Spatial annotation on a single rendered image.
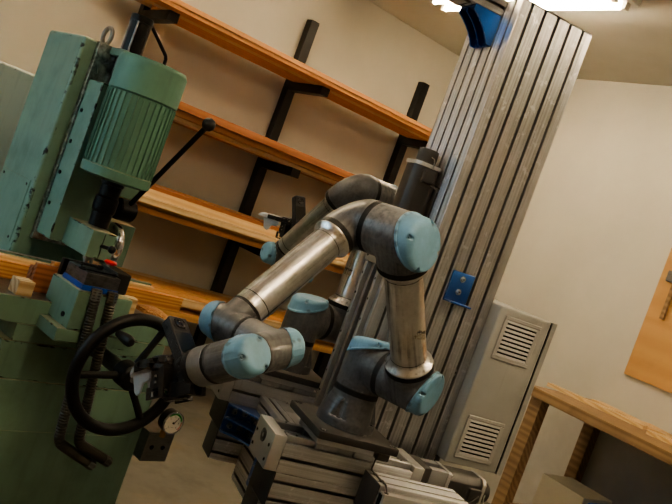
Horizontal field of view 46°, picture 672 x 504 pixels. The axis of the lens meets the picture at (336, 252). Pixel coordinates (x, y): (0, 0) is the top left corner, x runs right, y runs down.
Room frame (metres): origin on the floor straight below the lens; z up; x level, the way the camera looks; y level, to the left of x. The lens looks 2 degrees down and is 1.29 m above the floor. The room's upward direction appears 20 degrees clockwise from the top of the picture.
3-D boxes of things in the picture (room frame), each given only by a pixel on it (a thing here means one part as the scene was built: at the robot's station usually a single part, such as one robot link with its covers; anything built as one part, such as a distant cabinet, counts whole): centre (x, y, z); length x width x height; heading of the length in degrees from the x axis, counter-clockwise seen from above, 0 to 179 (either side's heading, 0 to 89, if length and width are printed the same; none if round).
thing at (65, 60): (2.18, 0.80, 1.16); 0.22 x 0.22 x 0.72; 46
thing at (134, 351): (1.94, 0.54, 0.82); 0.40 x 0.21 x 0.04; 136
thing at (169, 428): (2.02, 0.25, 0.65); 0.06 x 0.04 x 0.08; 136
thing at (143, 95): (1.98, 0.59, 1.35); 0.18 x 0.18 x 0.31
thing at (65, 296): (1.80, 0.50, 0.91); 0.15 x 0.14 x 0.09; 136
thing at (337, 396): (1.98, -0.17, 0.87); 0.15 x 0.15 x 0.10
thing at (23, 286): (1.74, 0.63, 0.92); 0.04 x 0.04 x 0.03; 50
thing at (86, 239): (2.00, 0.60, 1.03); 0.14 x 0.07 x 0.09; 46
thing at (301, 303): (2.44, 0.02, 0.98); 0.13 x 0.12 x 0.14; 127
